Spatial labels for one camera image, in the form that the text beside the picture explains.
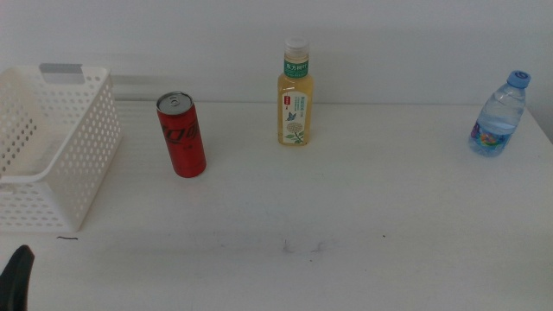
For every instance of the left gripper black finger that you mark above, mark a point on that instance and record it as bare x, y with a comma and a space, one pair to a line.
17, 281

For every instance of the red cola can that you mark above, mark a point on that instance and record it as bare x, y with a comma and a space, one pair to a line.
183, 142

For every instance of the yellow tea bottle white cap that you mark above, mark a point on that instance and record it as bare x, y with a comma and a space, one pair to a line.
296, 121

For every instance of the clear water bottle blue cap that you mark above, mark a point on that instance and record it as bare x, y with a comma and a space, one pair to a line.
499, 116

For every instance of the white perforated plastic basket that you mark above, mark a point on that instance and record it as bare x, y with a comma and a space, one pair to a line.
21, 179

